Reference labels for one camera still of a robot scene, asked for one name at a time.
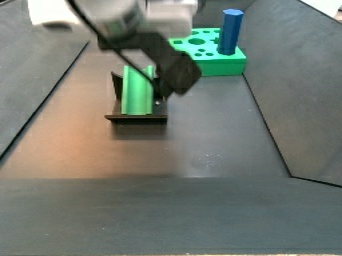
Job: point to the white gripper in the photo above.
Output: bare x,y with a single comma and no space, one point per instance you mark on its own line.
115,16

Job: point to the green arch block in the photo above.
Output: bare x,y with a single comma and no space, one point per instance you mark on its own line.
137,93

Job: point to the green shape sorter board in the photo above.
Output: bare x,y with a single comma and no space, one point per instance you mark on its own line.
200,46

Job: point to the black curved fixture cradle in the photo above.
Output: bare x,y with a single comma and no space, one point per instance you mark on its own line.
159,105

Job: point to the blue hexagonal prism block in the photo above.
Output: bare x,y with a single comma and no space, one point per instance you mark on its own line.
230,29

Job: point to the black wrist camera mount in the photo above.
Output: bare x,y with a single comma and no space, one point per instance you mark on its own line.
176,70

